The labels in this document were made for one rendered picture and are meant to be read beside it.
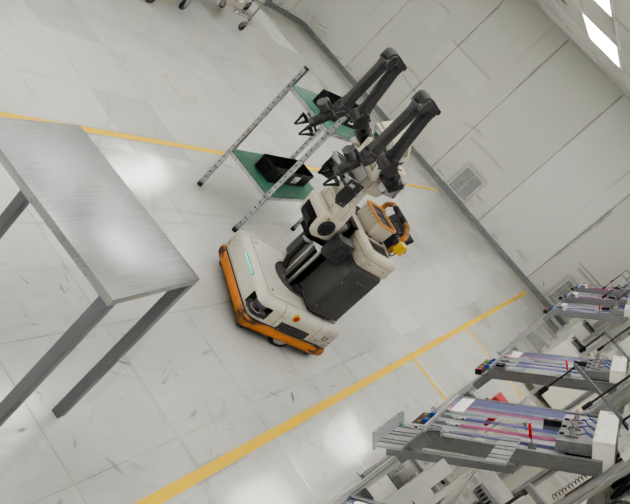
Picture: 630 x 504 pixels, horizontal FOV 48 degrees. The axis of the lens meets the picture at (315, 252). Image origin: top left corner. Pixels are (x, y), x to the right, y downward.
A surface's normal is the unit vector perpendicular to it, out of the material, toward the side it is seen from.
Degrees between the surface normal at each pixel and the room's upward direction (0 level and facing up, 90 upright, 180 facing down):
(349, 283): 90
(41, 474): 0
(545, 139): 90
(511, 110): 90
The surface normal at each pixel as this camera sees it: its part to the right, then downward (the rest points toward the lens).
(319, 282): -0.67, -0.37
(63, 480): 0.68, -0.65
